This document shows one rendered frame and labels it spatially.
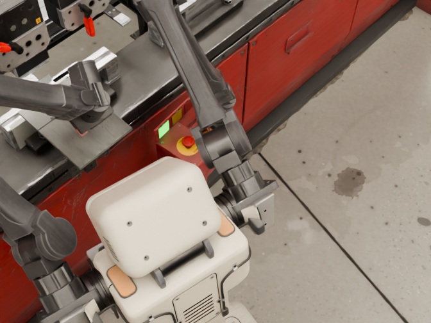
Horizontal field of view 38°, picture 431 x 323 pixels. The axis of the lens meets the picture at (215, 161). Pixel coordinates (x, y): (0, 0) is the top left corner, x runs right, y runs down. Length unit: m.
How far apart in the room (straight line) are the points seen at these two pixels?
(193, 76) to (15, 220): 0.47
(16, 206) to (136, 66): 0.90
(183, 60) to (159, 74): 0.62
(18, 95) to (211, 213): 0.46
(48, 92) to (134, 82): 0.62
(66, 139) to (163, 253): 0.64
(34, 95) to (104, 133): 0.38
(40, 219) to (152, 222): 0.22
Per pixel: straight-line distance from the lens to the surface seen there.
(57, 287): 1.21
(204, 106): 1.31
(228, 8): 2.11
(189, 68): 1.32
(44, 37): 1.63
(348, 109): 3.05
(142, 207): 1.09
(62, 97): 1.37
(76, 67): 1.48
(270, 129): 2.86
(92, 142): 1.65
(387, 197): 2.80
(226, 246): 1.21
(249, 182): 1.29
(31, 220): 1.19
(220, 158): 1.29
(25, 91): 1.31
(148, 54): 2.01
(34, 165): 1.80
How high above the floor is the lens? 2.32
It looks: 56 degrees down
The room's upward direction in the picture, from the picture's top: 1 degrees clockwise
